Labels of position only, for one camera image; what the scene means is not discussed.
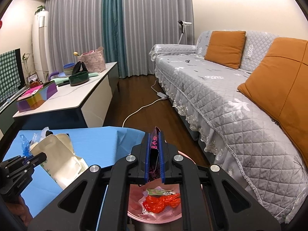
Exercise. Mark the black snack wrapper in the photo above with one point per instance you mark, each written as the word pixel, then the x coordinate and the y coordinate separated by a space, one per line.
pixel 154 146

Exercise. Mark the bamboo plant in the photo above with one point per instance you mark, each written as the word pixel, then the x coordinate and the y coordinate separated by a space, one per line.
pixel 26 62

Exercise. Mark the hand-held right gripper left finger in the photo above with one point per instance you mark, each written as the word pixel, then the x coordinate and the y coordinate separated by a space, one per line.
pixel 147 158

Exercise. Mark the small photo frame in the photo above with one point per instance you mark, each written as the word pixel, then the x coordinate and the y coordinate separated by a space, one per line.
pixel 32 77

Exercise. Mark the teal curtain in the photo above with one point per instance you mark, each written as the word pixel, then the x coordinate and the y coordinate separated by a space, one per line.
pixel 113 28

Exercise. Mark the multicoloured rectangular box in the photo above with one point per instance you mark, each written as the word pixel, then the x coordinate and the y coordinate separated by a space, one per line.
pixel 36 101

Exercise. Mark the mint green cloth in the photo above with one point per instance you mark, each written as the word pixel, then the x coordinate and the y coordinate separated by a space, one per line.
pixel 93 74

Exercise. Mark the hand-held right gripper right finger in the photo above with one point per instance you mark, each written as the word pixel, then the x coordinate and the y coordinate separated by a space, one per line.
pixel 162 158

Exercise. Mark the grey curtain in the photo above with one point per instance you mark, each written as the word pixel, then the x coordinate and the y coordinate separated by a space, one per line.
pixel 156 16
pixel 72 24

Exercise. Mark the red plastic bag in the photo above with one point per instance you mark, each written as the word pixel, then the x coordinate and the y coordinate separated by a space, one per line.
pixel 158 203

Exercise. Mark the white plastic rod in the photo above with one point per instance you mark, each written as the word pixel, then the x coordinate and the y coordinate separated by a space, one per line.
pixel 7 102

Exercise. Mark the purple plastic object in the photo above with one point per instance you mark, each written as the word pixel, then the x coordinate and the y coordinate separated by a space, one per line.
pixel 51 74

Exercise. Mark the blue plastic bag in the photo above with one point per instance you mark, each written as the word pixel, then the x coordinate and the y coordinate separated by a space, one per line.
pixel 25 146

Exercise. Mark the black television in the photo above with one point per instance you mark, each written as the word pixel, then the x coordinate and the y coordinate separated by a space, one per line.
pixel 21 67

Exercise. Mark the person's left hand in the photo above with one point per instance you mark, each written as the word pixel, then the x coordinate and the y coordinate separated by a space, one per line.
pixel 20 208

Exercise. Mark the green checked cloth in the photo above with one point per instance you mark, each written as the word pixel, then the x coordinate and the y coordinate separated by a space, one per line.
pixel 8 77

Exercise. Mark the orange cushion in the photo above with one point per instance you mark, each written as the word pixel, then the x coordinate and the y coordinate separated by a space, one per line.
pixel 225 49
pixel 276 89

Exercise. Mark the white standing air conditioner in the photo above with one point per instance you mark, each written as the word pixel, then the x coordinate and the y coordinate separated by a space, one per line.
pixel 41 48

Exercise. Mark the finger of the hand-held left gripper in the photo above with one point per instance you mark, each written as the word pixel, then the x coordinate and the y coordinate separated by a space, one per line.
pixel 36 160
pixel 12 162

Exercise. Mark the grey quilted sofa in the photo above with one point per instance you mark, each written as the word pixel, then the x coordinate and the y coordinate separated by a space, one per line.
pixel 216 101

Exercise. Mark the pink plastic bin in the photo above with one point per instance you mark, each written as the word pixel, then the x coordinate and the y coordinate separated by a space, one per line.
pixel 168 216

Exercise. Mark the potted green plant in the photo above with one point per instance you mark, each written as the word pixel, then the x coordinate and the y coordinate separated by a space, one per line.
pixel 40 9

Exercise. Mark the beige stand-up pouch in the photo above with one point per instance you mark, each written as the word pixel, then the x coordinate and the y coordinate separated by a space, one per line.
pixel 60 154

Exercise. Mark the dark green television cabinet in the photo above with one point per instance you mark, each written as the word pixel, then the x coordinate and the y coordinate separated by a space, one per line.
pixel 7 118

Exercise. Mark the stack of coloured bowls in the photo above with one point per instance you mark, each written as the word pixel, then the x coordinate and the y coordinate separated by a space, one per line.
pixel 68 68

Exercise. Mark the white-topped coffee table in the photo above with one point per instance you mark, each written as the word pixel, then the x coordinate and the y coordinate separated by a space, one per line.
pixel 79 93

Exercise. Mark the blue tablecloth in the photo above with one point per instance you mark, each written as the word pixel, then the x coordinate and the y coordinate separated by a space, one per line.
pixel 96 144

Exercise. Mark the black remote control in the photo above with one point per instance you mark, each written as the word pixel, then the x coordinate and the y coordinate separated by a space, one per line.
pixel 63 84

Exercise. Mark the green snack packet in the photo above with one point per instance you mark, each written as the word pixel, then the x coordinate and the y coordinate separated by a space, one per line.
pixel 156 192

